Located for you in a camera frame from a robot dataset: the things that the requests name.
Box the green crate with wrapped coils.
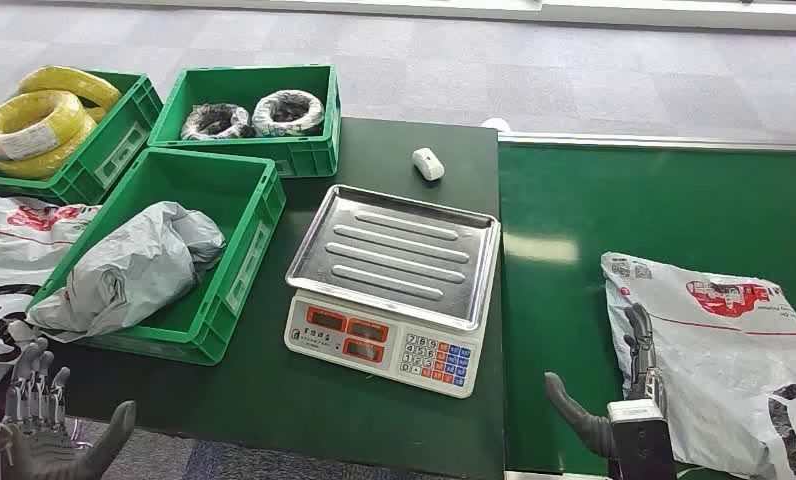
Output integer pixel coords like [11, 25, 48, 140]
[147, 64, 342, 179]

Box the green crate with yellow coils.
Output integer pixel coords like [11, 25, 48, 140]
[0, 69, 165, 206]

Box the green conveyor belt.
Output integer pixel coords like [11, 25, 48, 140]
[498, 141, 796, 480]

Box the black coil in clear wrap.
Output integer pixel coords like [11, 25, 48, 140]
[179, 103, 254, 142]

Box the green crate with grey bag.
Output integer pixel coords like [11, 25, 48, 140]
[28, 146, 287, 367]

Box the yellow wire coil with label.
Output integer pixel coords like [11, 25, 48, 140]
[0, 89, 89, 162]

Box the crumpled plain grey courier bag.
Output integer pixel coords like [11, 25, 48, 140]
[25, 201, 227, 344]

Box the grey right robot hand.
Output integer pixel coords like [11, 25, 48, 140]
[544, 303, 669, 460]

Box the white courier bag black lettering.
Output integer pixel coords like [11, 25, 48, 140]
[0, 188, 102, 392]

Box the electronic scale with steel tray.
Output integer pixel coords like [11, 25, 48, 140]
[283, 184, 503, 400]

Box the white-wrapped black coil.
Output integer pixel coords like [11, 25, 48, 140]
[251, 89, 326, 138]

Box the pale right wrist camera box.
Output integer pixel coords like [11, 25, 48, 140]
[605, 398, 678, 480]

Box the small white plastic device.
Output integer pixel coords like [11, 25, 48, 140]
[411, 147, 446, 182]

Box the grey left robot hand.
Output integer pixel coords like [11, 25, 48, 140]
[0, 337, 138, 480]

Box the silver conveyor side rail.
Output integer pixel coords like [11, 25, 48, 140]
[498, 131, 796, 154]

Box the grey courier bag red print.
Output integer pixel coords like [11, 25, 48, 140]
[600, 251, 796, 480]

